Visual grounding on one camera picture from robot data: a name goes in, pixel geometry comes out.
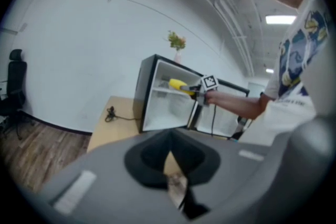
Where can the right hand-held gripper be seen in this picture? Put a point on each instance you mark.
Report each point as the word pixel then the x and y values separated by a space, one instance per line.
pixel 209 82

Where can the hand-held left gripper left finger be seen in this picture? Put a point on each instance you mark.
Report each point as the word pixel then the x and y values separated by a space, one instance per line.
pixel 147 162

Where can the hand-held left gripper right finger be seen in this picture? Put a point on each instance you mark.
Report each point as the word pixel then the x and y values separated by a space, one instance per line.
pixel 199 162

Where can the yellow corn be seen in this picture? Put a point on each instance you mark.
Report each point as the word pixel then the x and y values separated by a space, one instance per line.
pixel 177 84

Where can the black mini fridge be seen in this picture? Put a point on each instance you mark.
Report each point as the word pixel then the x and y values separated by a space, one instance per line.
pixel 168 108

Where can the person's right forearm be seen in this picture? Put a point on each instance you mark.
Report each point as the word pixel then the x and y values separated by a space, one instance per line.
pixel 236 105

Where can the pink vase with flowers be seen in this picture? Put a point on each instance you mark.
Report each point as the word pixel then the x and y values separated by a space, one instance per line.
pixel 177 43

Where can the white ceiling pipes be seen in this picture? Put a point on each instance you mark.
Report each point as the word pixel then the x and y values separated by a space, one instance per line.
pixel 236 31

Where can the small ceiling light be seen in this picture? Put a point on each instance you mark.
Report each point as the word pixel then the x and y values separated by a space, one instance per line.
pixel 269 70

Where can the person's printed white t-shirt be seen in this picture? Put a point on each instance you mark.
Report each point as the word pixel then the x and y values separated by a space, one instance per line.
pixel 286 102

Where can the large rectangular ceiling light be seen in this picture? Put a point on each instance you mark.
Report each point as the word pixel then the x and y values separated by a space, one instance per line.
pixel 280 19

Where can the black office chair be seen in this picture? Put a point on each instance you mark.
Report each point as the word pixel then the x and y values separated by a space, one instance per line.
pixel 16 78

